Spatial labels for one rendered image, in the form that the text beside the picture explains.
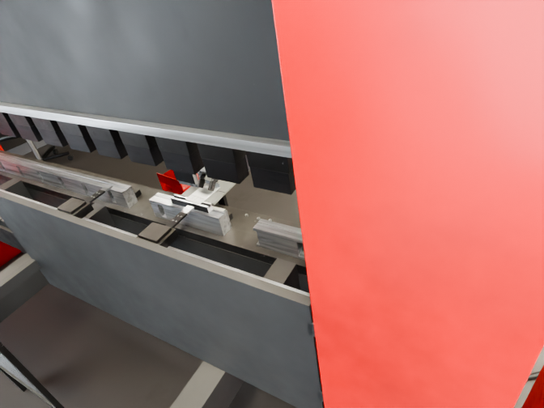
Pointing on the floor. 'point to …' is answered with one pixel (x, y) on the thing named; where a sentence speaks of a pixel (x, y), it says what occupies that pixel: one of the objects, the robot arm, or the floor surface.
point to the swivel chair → (37, 150)
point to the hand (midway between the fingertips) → (206, 184)
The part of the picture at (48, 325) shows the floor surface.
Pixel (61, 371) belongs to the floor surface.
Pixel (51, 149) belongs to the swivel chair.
